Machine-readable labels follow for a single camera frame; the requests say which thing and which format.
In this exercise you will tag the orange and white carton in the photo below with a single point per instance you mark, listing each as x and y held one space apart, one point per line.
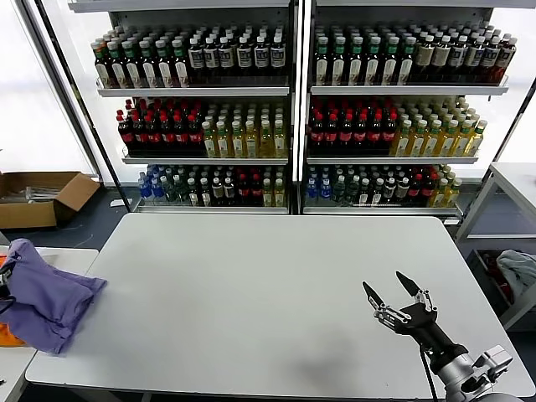
3 260

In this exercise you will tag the brown cardboard box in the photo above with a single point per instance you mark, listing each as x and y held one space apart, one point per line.
25 213

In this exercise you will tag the blue water bottle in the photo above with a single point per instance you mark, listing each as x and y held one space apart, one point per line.
157 190
312 190
326 190
145 189

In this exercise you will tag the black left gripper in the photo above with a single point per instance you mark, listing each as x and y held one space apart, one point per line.
4 279

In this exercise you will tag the dark window post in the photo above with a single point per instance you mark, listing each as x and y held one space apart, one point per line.
514 121

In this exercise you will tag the clear green water bottle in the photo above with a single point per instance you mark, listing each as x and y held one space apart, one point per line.
353 192
169 190
181 192
339 192

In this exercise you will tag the grey window post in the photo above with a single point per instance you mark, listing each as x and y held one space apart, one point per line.
57 84

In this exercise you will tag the red cloth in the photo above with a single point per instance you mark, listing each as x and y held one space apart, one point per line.
504 290

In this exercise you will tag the white cap dark drink bottle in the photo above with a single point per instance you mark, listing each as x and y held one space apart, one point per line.
365 192
377 192
205 192
193 192

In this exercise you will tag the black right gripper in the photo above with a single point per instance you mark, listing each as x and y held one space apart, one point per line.
427 331

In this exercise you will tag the grey white crumpled cloth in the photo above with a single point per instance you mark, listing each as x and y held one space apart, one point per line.
519 272

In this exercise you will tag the green cap dark tea bottle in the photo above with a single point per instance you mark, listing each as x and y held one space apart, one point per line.
389 63
164 67
147 67
372 63
117 67
132 67
406 63
339 63
322 63
356 63
181 67

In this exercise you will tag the white paper scrap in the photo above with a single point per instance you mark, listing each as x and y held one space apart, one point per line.
116 203

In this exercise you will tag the white label dark drink bottle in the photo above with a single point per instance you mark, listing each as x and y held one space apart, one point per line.
226 58
506 58
277 58
196 58
458 56
491 58
260 58
474 56
243 58
211 58

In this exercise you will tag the white metal frame table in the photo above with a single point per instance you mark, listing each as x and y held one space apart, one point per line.
515 176

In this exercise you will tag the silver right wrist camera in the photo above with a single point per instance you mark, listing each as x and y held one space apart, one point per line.
494 360

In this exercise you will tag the black window post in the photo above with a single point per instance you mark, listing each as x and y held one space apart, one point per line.
75 84

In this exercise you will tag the clear plastic packet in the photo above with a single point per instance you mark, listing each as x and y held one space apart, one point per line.
42 194

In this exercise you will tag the grey metal bottle shelf unit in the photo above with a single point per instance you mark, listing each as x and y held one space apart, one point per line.
192 92
402 90

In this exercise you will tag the red cap cola bottle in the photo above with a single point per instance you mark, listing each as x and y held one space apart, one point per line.
429 192
374 136
256 192
140 136
331 136
317 136
360 136
345 136
195 136
389 136
154 136
244 192
125 136
415 192

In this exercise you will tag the dark storage bin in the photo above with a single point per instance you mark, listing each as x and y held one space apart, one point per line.
479 272

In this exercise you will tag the yellow juice bottle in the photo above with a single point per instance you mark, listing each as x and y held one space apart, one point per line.
238 142
475 142
210 142
462 142
268 194
452 193
432 142
447 142
439 194
266 142
280 142
417 142
224 142
403 142
251 142
280 194

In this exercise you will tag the purple t-shirt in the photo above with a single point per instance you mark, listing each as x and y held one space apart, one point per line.
42 301

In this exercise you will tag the orange cloth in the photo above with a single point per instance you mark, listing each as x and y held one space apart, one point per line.
8 337

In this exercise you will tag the beige label dark drink bottle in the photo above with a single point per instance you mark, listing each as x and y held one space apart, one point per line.
229 192
425 56
441 56
402 192
390 192
217 192

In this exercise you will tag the orange label tea bottle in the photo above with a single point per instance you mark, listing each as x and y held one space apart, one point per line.
102 67

